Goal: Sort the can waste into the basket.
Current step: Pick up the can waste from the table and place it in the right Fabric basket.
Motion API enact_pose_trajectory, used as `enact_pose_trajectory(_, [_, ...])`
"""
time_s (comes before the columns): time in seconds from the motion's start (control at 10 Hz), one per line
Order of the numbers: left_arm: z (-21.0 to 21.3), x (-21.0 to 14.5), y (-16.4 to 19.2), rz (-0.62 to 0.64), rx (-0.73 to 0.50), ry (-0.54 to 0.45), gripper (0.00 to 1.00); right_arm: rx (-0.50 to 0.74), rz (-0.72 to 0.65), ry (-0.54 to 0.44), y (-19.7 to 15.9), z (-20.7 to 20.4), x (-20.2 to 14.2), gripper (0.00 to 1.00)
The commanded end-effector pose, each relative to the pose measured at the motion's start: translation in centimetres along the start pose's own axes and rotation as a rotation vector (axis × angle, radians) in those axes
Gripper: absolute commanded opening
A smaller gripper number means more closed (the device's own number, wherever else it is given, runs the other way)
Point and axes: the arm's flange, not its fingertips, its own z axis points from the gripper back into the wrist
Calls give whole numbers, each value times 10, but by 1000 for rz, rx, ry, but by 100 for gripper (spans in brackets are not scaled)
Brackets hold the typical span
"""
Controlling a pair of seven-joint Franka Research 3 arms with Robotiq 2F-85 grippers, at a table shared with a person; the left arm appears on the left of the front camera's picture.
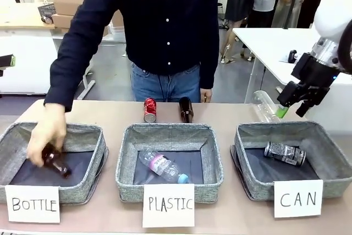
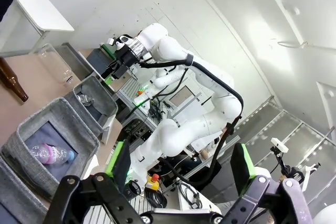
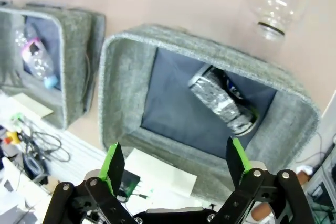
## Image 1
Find person's blue jeans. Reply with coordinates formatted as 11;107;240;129
130;62;202;103

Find white table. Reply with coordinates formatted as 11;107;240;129
232;27;352;134

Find wooden top desk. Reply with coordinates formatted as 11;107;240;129
0;4;56;95

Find white paper label CAN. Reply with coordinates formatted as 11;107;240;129
273;179;324;218

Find crushed red can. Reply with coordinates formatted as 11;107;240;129
142;97;158;124

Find clear plastic storage box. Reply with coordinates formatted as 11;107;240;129
108;23;128;43

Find crushed black can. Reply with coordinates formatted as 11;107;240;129
263;141;307;167

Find plastic bottle with blue cap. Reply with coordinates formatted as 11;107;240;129
138;149;190;185

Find grey fabric basket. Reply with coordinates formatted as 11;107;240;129
115;123;225;203
0;121;109;204
229;120;352;201

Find brown glass bottle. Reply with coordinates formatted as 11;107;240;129
178;96;195;124
41;143;73;179

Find black mesh basket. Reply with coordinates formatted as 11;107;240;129
36;2;56;20

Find small black device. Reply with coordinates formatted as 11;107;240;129
287;50;299;64

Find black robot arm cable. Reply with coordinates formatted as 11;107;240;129
336;19;352;75

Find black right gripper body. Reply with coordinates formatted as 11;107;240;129
298;58;340;106

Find person's left forearm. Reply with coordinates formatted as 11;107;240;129
196;23;221;90

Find flat cardboard box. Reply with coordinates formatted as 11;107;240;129
51;13;75;30

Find person's left hand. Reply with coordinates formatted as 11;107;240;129
200;88;213;104

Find white paper label PLASTIC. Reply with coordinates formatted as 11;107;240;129
141;183;196;228

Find black tripod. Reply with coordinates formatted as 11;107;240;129
282;0;304;30

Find person's right hand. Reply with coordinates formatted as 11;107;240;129
26;102;68;168

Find person's dark shirt torso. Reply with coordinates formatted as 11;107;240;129
63;0;221;78

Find white desk leg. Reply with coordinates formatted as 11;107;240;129
73;63;96;101

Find person's right forearm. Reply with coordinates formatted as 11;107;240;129
43;27;96;113

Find clear plastic bottle without label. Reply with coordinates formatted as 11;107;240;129
252;90;284;123

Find white paper label BOTTLE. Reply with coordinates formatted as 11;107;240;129
4;184;61;224

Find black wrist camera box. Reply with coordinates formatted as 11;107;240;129
290;52;315;82

